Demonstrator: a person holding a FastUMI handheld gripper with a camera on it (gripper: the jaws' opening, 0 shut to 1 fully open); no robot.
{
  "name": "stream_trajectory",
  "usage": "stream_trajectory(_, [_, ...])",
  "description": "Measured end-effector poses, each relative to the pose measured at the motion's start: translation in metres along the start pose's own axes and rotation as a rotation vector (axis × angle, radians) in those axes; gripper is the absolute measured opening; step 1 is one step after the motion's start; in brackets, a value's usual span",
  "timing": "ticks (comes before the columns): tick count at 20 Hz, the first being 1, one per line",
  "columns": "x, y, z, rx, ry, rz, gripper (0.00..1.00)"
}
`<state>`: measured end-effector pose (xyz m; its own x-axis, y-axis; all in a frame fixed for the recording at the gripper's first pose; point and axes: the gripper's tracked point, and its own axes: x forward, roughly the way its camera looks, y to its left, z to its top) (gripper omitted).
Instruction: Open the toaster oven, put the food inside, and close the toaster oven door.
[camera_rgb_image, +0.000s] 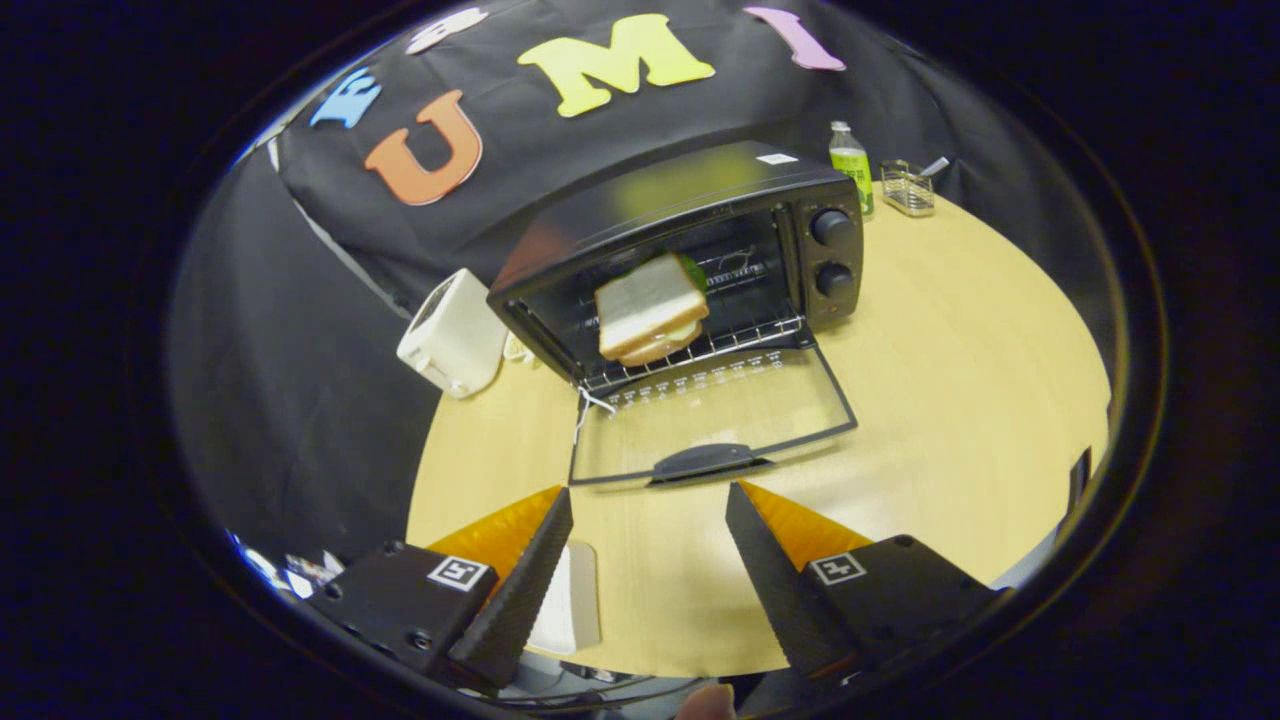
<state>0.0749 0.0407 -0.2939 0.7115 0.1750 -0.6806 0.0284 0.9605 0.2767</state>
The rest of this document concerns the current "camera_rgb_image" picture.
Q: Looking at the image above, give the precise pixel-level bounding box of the black toaster oven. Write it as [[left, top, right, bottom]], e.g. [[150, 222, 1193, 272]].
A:
[[486, 140, 866, 491]]

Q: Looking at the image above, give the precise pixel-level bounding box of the green label plastic bottle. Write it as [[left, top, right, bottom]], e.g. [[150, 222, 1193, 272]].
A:
[[828, 121, 876, 218]]

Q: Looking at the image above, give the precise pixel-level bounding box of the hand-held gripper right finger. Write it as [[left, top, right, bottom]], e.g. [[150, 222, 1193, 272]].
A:
[[722, 480, 1011, 683]]

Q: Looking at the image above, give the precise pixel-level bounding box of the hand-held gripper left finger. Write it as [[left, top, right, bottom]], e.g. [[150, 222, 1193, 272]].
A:
[[305, 485, 576, 696]]

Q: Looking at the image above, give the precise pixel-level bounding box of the sandwich with lettuce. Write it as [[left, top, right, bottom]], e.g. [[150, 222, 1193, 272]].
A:
[[594, 252, 711, 368]]

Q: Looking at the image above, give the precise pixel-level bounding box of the wire oven rack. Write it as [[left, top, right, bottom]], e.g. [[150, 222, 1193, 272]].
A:
[[580, 250, 806, 393]]

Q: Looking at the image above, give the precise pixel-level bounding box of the clear glass container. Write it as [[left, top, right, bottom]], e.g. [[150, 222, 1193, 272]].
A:
[[880, 155, 951, 218]]

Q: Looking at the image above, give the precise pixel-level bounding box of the white open box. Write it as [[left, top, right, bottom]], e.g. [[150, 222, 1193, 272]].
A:
[[285, 548, 347, 593]]

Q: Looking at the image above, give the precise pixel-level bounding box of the white toaster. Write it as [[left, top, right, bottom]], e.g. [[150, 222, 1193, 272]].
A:
[[396, 267, 511, 401]]

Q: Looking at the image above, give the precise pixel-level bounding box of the white plate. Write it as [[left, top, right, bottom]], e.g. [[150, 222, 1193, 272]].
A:
[[525, 540, 603, 656]]

